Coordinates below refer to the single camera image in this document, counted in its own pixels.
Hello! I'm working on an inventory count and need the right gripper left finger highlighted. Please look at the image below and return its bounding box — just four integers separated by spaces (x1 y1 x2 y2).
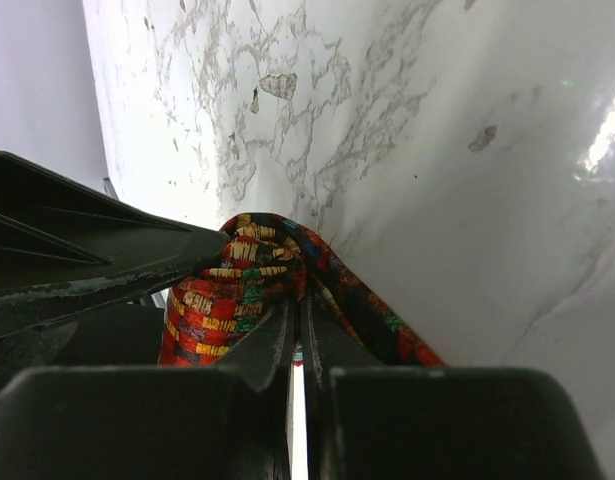
0 301 293 479

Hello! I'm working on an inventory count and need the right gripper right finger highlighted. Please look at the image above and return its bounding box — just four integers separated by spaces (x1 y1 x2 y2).
300 296 603 479

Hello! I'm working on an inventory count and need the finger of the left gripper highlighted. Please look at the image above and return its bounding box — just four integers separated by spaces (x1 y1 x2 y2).
0 151 228 339

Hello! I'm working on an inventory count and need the red patterned tie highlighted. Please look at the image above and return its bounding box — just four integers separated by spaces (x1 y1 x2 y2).
158 213 443 367

